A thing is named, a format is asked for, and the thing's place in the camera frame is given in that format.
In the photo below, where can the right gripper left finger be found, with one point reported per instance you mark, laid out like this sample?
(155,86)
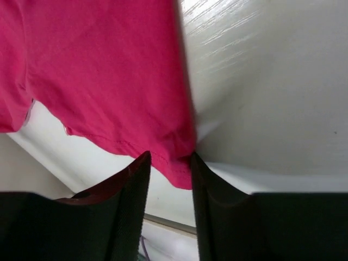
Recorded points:
(102,222)

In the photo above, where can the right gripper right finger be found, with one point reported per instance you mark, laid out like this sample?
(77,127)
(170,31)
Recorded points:
(233,225)

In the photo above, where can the magenta t-shirt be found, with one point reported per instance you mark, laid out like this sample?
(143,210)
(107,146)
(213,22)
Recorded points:
(113,72)

